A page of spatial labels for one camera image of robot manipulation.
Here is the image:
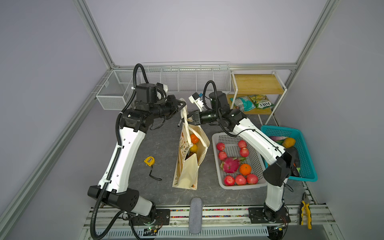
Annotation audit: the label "red apple centre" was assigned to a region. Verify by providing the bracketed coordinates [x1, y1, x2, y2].
[240, 147, 250, 158]

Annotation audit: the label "red apple front left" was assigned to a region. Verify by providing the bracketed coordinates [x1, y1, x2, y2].
[224, 176, 236, 187]

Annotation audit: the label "red apple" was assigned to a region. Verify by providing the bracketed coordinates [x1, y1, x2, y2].
[216, 143, 226, 152]
[224, 176, 236, 187]
[240, 147, 250, 158]
[238, 140, 247, 149]
[218, 151, 228, 161]
[235, 175, 247, 186]
[246, 174, 259, 185]

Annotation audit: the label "white wire cube basket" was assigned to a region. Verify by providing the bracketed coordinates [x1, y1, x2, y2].
[96, 70, 133, 111]

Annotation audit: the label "small orange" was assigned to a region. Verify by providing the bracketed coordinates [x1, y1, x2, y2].
[190, 134, 200, 145]

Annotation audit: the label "teal plastic basket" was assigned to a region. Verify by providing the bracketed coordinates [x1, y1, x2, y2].
[261, 125, 318, 182]

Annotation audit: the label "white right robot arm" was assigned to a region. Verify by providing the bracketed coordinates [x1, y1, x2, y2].
[184, 109, 294, 224]

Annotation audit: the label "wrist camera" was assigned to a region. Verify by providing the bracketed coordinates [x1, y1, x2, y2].
[136, 83, 168, 105]
[188, 91, 231, 114]

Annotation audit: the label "purple eggplant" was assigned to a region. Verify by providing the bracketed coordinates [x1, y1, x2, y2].
[270, 136, 288, 142]

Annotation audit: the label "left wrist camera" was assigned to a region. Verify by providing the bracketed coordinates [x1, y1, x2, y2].
[136, 83, 168, 105]

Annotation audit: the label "red apple back left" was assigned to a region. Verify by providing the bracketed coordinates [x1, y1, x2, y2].
[216, 143, 226, 152]

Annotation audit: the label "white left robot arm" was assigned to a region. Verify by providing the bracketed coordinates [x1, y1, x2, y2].
[88, 64, 186, 240]

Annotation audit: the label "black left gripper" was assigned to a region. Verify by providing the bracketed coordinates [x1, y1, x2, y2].
[150, 95, 187, 120]

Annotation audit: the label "white two-tier wooden shelf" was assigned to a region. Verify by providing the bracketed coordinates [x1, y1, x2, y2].
[227, 71, 288, 125]

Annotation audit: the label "cream floral tote bag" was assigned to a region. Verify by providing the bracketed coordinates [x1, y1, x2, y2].
[172, 107, 210, 190]

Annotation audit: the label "white wire wall rack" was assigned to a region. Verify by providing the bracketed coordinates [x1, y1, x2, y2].
[142, 62, 232, 93]

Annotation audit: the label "red apple middle left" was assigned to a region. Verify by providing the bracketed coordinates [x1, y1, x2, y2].
[218, 151, 228, 161]

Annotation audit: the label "green Fox's candy bag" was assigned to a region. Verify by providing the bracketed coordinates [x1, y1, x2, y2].
[249, 95, 274, 110]

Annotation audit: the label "red apple front right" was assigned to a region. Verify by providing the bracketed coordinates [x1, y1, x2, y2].
[246, 174, 259, 185]

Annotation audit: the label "teal snack bag lower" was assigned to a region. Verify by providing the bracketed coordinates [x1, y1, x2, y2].
[230, 96, 256, 112]

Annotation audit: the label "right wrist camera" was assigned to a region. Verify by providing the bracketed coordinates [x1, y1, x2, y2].
[188, 91, 231, 114]

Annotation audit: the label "red apple front middle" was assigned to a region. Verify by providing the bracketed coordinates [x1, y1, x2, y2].
[235, 175, 247, 186]

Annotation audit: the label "yellow tape measure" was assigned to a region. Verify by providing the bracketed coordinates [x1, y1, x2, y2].
[144, 156, 163, 181]

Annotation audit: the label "dark cucumber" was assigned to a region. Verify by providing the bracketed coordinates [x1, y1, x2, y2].
[292, 147, 301, 168]

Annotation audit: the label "red apple back right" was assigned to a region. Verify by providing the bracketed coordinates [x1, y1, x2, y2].
[238, 140, 247, 149]

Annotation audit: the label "grey padded cylinder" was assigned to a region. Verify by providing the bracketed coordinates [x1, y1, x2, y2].
[189, 197, 203, 235]

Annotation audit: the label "yellow lemon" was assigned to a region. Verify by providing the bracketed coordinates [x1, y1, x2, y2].
[189, 144, 198, 153]

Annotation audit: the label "white plastic basket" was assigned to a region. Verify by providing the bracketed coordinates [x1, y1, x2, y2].
[212, 133, 267, 190]

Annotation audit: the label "yellow black pliers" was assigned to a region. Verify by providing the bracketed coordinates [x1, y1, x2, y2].
[299, 193, 313, 230]

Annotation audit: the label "pink dragon fruit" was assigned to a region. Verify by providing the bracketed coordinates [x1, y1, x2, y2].
[220, 157, 246, 174]

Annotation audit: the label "yellow mango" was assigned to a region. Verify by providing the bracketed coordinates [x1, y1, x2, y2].
[282, 138, 296, 149]

